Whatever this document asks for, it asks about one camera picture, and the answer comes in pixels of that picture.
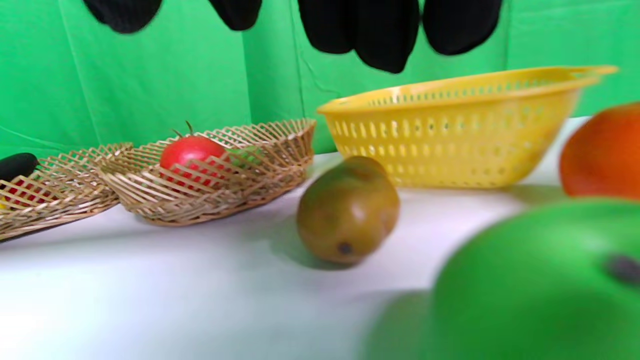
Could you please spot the green background cloth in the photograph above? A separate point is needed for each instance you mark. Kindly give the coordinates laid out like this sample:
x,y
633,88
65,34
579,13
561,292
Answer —
x,y
175,65

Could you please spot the person's right hand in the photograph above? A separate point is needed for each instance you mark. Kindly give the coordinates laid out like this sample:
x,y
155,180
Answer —
x,y
385,35

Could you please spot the purple eggplant object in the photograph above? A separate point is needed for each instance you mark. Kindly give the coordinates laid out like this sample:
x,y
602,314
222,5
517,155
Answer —
x,y
17,166

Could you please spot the red chili pepper object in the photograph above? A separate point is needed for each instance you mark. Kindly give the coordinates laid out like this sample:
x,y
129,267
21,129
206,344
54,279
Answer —
x,y
22,192

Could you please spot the orange fruit object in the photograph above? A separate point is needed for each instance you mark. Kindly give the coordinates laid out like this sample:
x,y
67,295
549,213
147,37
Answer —
x,y
605,155

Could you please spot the oval wicker basket container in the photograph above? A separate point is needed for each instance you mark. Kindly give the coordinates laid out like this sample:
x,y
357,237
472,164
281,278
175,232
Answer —
x,y
65,210

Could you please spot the brown pear object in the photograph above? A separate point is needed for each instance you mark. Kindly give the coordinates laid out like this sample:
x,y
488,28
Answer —
x,y
347,212

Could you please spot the round wicker basket container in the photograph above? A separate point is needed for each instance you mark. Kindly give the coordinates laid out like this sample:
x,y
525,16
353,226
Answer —
x,y
210,205

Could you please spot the green apple object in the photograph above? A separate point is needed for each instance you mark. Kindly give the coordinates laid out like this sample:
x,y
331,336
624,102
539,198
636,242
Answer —
x,y
540,290

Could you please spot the yellow plastic basket container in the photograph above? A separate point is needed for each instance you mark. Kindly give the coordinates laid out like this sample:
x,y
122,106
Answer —
x,y
450,140

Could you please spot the red tomato object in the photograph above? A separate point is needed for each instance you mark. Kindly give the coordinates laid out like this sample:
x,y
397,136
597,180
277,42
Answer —
x,y
192,152

